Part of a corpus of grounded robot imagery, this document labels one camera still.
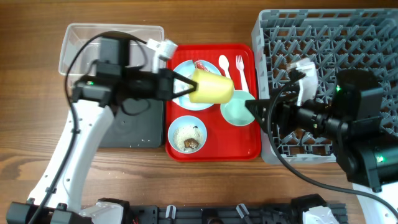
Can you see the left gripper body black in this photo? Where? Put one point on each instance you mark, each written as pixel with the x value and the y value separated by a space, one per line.
pixel 143 82

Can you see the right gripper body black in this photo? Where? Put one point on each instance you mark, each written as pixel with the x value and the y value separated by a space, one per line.
pixel 280 115

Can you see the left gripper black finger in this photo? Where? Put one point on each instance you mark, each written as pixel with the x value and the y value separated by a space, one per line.
pixel 178 90
pixel 183 79

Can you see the yellow plastic cup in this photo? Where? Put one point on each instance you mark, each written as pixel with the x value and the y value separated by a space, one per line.
pixel 211 88

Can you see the green plastic bowl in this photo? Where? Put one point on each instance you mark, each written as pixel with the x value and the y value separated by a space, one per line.
pixel 235 111

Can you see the red snack wrapper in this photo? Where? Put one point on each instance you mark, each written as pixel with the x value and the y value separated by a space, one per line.
pixel 199 65

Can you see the small light blue bowl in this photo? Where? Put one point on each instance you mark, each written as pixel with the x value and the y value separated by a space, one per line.
pixel 182 121

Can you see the rice food waste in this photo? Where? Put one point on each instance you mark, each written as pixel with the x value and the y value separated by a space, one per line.
pixel 188 138

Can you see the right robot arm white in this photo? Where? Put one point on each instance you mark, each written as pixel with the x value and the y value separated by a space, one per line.
pixel 366 153

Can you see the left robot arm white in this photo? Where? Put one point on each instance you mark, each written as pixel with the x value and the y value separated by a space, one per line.
pixel 57 196

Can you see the black waste tray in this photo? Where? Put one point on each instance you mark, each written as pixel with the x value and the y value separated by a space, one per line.
pixel 140 124

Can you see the grey dishwasher rack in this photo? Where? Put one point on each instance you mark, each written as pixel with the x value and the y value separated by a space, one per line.
pixel 334 39

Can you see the white plastic spoon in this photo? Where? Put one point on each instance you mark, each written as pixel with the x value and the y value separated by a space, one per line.
pixel 224 64

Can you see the red plastic tray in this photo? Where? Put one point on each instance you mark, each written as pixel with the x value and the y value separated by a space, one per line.
pixel 224 142

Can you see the clear plastic bin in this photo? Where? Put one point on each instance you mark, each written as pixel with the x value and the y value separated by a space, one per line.
pixel 78 34

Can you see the pink plastic fork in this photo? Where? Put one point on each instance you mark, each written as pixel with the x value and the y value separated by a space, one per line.
pixel 240 67

